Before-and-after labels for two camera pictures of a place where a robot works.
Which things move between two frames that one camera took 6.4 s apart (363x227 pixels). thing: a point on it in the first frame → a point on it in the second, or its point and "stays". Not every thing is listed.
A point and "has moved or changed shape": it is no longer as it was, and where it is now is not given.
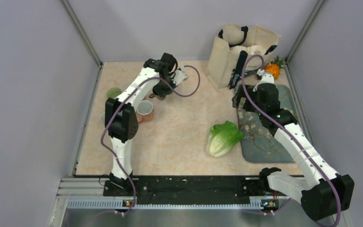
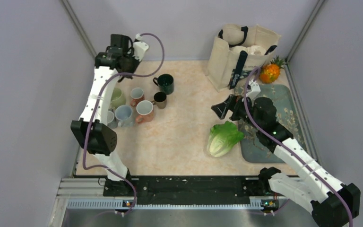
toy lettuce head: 222,137 stays
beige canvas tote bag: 237,49 stays
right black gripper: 237,99 → 233,103
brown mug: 160,97 has moved or changed shape
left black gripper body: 162,88 → 132,65
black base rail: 193,192 stays
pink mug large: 144,111 stays
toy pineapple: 273,68 stays
